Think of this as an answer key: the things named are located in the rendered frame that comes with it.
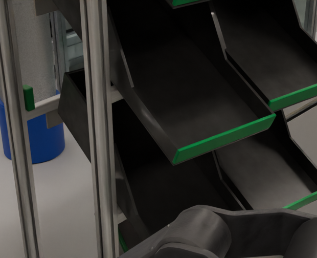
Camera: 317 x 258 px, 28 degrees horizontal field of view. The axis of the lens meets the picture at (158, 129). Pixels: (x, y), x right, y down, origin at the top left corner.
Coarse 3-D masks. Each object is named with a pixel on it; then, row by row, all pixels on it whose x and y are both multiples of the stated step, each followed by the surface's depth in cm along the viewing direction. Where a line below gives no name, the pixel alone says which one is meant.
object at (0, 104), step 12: (0, 108) 154; (0, 120) 157; (36, 120) 153; (36, 132) 155; (48, 132) 156; (60, 132) 161; (36, 144) 156; (48, 144) 158; (60, 144) 162; (36, 156) 158; (48, 156) 159
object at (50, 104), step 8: (112, 88) 69; (56, 96) 87; (112, 96) 69; (120, 96) 70; (40, 104) 84; (48, 104) 85; (56, 104) 86; (32, 112) 84; (40, 112) 85; (120, 216) 76
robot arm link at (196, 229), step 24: (192, 216) 41; (216, 216) 41; (240, 216) 41; (264, 216) 42; (288, 216) 42; (312, 216) 41; (144, 240) 45; (168, 240) 39; (192, 240) 39; (216, 240) 40; (240, 240) 42; (264, 240) 43; (288, 240) 42
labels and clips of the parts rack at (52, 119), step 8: (40, 0) 80; (48, 0) 81; (40, 8) 81; (48, 8) 82; (56, 8) 82; (24, 88) 82; (32, 88) 82; (24, 96) 82; (32, 96) 82; (32, 104) 83; (48, 112) 87; (56, 112) 88; (48, 120) 88; (56, 120) 89; (48, 128) 88
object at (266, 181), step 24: (240, 144) 89; (264, 144) 90; (288, 144) 90; (240, 168) 86; (264, 168) 87; (288, 168) 88; (312, 168) 87; (240, 192) 81; (264, 192) 84; (288, 192) 85; (312, 192) 86
